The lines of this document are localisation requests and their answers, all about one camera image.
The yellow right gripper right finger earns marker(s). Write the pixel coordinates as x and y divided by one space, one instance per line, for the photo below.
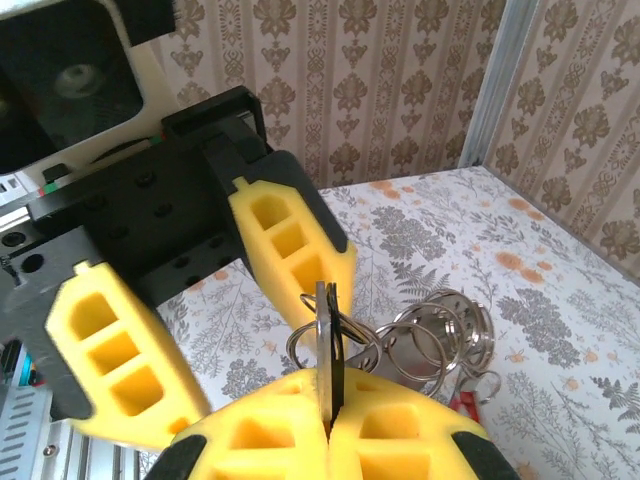
440 445

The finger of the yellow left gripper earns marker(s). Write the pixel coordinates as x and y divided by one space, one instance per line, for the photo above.
165 360
330 280

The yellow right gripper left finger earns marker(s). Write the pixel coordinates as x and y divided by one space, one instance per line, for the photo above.
295 450

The small red tag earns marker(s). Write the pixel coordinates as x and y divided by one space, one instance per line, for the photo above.
465 402

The black headed key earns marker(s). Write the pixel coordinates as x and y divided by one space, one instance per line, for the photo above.
327 360

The floral patterned table cover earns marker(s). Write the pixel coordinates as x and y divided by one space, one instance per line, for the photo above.
550 350

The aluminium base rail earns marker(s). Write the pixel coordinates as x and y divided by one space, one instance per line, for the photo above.
90 460

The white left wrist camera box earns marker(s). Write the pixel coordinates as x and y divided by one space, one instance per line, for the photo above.
75 80

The aluminium corner post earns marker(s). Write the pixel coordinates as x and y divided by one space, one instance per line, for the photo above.
500 75

